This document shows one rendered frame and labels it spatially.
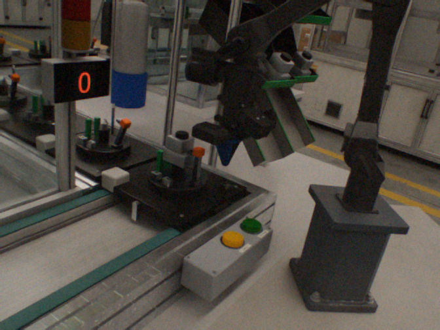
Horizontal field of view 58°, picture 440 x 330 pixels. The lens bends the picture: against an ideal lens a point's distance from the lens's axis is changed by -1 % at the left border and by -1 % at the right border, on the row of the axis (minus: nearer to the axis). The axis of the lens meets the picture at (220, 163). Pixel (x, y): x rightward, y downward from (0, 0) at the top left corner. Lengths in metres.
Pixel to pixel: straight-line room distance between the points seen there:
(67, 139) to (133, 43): 0.97
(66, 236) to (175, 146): 0.29
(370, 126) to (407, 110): 4.04
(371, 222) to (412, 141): 4.06
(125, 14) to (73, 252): 1.17
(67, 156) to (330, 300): 0.60
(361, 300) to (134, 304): 0.44
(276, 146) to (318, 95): 3.99
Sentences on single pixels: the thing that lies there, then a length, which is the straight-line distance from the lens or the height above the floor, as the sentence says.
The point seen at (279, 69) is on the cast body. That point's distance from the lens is 1.03.
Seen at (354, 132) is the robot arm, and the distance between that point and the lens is 0.73.
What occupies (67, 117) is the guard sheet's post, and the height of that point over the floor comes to 1.12.
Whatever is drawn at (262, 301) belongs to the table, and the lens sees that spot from 0.82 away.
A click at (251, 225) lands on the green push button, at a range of 0.81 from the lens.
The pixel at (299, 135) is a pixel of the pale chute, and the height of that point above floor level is 1.02.
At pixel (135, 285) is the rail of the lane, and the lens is 0.66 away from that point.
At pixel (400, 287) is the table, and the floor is 0.86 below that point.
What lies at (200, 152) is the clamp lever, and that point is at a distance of 0.85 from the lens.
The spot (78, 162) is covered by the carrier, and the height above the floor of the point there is 0.97.
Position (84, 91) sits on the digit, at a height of 1.19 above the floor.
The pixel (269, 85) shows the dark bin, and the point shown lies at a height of 1.20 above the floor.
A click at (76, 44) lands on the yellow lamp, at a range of 0.77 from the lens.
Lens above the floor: 1.39
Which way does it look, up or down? 23 degrees down
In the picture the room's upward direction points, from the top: 9 degrees clockwise
